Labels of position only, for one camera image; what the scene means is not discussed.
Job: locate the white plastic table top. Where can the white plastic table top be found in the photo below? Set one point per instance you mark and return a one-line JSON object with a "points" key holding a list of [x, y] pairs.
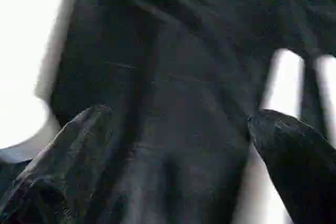
{"points": [[26, 51]]}

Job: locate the black work mat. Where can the black work mat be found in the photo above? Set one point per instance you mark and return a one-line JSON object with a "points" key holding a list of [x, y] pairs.
{"points": [[173, 77]]}

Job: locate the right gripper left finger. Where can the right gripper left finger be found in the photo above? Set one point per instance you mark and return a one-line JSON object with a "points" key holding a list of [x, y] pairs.
{"points": [[58, 171]]}

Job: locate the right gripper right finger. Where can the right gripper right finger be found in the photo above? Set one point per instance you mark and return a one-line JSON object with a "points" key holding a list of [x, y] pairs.
{"points": [[299, 171]]}

